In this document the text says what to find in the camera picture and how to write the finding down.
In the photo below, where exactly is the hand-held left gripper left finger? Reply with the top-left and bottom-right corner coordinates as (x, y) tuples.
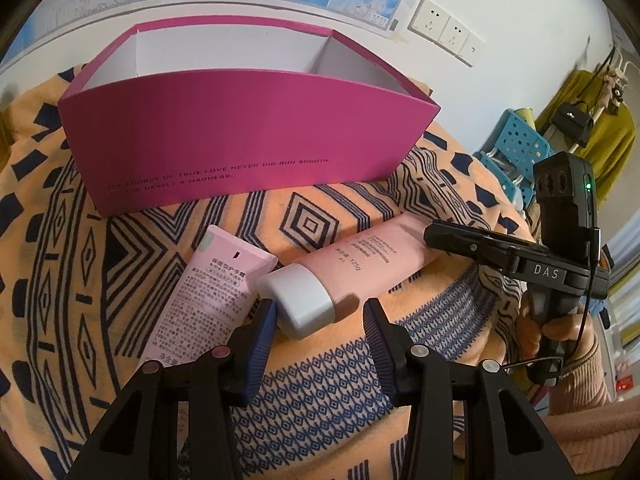
(65, 298), (278, 480)

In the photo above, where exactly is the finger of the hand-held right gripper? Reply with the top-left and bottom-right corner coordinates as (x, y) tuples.
(432, 219), (550, 252)
(423, 225), (522, 267)

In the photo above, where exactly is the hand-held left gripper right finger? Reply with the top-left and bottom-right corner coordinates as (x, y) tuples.
(362, 298), (568, 480)

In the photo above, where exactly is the pink hand cream tube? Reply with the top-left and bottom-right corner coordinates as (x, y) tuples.
(137, 225), (279, 368)

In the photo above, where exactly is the pink tube with white cap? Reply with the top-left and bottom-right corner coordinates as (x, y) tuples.
(257, 214), (443, 341)

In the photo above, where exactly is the magenta cardboard box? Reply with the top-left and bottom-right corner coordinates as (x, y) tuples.
(57, 16), (442, 218)

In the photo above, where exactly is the person's right forearm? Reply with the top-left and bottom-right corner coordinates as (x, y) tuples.
(545, 330), (640, 476)

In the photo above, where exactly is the person's right hand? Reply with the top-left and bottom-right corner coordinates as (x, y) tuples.
(515, 301), (597, 362)

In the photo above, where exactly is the blue perforated plastic basket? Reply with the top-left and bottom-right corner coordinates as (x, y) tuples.
(492, 109), (551, 171)
(475, 150), (531, 206)

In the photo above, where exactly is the white coat rack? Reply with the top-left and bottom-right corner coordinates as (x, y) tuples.
(570, 45), (636, 161)

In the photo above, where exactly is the mustard yellow sweater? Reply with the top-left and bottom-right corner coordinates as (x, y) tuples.
(535, 70), (637, 201)

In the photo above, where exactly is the orange patterned blanket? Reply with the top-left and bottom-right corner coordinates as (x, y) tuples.
(0, 62), (546, 480)

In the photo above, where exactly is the pale window curtain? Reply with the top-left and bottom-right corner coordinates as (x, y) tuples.
(595, 200), (640, 361)

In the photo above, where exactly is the black handbag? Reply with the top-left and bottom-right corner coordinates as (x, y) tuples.
(550, 101), (596, 148)

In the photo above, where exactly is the small plush pendant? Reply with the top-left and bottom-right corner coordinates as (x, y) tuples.
(602, 67), (628, 108)

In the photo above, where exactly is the black cable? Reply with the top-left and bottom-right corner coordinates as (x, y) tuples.
(505, 227), (601, 376)

